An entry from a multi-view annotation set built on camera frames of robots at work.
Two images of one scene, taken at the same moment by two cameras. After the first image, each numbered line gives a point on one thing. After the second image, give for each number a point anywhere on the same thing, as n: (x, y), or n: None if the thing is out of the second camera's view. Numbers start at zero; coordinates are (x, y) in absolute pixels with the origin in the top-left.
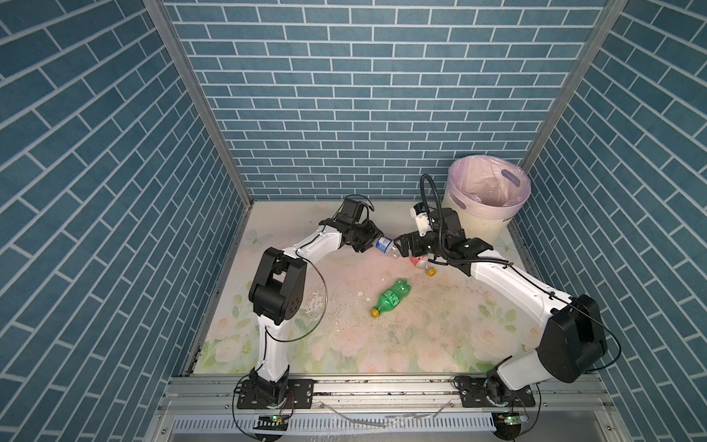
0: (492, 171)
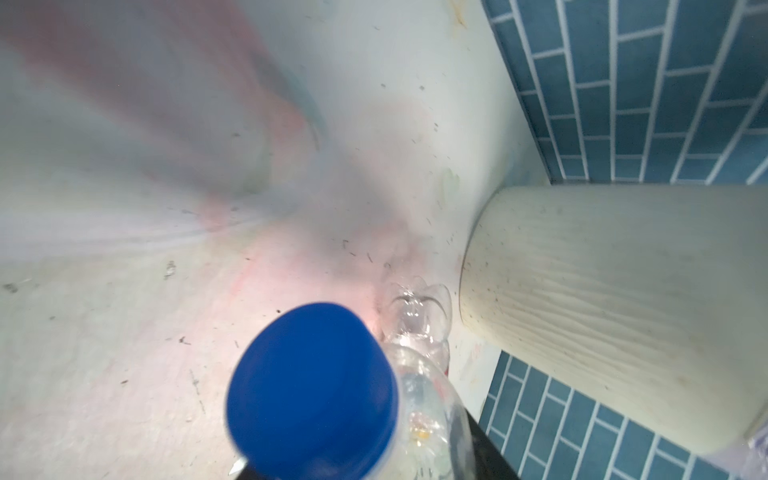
0: (653, 296)
